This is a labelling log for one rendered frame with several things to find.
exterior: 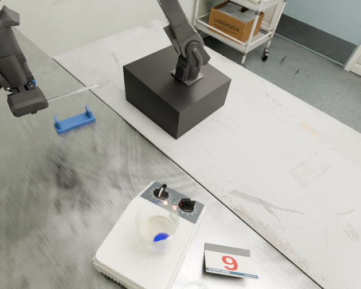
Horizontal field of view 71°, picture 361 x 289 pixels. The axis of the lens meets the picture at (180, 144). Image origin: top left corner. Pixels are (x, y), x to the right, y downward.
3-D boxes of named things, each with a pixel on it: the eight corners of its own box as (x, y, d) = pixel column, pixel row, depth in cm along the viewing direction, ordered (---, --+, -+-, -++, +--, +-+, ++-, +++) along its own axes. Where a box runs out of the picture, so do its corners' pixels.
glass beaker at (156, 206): (142, 216, 44) (141, 192, 37) (179, 224, 43) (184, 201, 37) (130, 258, 39) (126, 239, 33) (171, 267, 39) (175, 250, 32)
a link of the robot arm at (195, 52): (195, 46, 66) (200, 22, 61) (209, 67, 61) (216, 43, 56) (171, 47, 64) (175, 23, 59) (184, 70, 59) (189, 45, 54)
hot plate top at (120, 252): (134, 197, 46) (134, 195, 46) (194, 227, 44) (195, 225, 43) (93, 258, 39) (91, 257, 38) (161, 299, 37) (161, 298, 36)
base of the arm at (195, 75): (186, 64, 70) (190, 45, 65) (204, 77, 68) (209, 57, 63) (168, 73, 67) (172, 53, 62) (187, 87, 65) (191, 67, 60)
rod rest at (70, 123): (91, 113, 70) (89, 102, 67) (95, 120, 68) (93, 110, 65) (54, 125, 66) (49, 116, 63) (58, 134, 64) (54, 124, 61)
